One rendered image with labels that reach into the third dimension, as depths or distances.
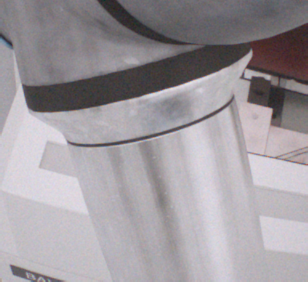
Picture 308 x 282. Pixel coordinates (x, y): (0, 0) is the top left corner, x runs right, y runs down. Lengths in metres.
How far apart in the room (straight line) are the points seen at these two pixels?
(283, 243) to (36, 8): 0.42
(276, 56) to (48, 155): 0.28
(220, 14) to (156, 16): 0.03
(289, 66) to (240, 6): 0.62
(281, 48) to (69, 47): 0.58
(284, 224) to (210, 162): 0.35
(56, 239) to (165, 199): 0.41
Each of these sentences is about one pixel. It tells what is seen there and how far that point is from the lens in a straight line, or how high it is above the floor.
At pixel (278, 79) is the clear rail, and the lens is 0.94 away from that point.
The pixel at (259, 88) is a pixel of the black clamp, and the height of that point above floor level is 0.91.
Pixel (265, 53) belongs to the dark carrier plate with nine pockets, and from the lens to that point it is 0.96.
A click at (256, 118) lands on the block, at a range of 0.90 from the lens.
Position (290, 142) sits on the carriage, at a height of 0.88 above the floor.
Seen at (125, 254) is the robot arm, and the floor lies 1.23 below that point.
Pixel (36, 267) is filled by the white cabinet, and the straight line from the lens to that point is 0.93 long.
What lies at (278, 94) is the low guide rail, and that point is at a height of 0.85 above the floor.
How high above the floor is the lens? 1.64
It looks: 56 degrees down
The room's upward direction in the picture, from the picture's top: 3 degrees clockwise
